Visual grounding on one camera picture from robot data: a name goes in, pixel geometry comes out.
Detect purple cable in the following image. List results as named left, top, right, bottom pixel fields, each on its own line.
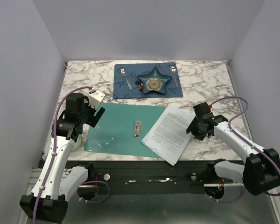
left=207, top=96, right=280, bottom=203
left=32, top=85, right=110, bottom=221

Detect printed paper sheets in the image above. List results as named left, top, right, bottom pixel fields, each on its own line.
left=141, top=104, right=195, bottom=166

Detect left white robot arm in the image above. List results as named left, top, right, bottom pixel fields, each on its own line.
left=20, top=91, right=105, bottom=224

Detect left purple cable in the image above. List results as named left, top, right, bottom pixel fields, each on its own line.
left=32, top=85, right=110, bottom=221

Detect silver spoon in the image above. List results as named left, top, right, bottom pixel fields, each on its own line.
left=170, top=66, right=179, bottom=88

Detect metal folder clip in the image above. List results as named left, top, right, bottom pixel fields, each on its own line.
left=134, top=120, right=141, bottom=137

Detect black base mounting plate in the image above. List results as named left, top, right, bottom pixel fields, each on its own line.
left=38, top=160, right=248, bottom=196

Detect blue star-shaped dish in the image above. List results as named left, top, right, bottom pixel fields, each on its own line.
left=137, top=67, right=172, bottom=95

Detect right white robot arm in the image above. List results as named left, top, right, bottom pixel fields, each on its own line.
left=186, top=103, right=280, bottom=196

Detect teal plastic folder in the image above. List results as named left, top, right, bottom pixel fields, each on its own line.
left=84, top=103, right=165, bottom=158

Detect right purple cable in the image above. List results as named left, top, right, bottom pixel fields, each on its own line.
left=207, top=96, right=280, bottom=203

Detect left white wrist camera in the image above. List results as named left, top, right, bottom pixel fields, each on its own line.
left=88, top=89, right=105, bottom=110

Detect silver fork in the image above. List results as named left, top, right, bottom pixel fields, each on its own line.
left=120, top=68, right=132, bottom=89

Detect blue placemat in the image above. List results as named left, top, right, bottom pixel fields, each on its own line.
left=113, top=62, right=183, bottom=99

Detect green floral bowl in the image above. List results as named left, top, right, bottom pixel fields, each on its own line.
left=73, top=135, right=82, bottom=150

